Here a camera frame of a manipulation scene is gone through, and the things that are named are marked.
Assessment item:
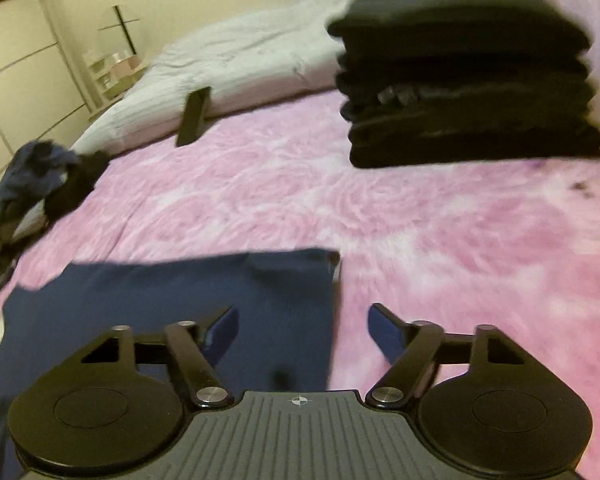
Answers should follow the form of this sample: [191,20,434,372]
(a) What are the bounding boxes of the navy blue garment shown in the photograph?
[0,248,340,479]

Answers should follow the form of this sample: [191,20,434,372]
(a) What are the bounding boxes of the pile of dark clothes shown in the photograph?
[0,141,110,292]

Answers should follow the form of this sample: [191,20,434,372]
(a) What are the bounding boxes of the stack of folded dark clothes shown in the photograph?
[327,0,600,169]

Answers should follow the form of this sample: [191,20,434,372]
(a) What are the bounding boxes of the pink floral blanket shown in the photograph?
[12,92,600,479]

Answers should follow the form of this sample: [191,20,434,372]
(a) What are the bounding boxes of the black smartphone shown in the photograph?
[175,87,211,148]

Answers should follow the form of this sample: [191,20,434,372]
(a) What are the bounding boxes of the cream dressing table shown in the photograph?
[83,51,148,122]

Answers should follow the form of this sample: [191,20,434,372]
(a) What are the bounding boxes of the pink box on table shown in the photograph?
[110,55,142,79]

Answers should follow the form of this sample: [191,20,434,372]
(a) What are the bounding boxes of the white striped duvet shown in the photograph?
[72,0,353,155]

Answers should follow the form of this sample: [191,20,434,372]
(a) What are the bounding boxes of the round mirror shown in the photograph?
[96,3,146,58]

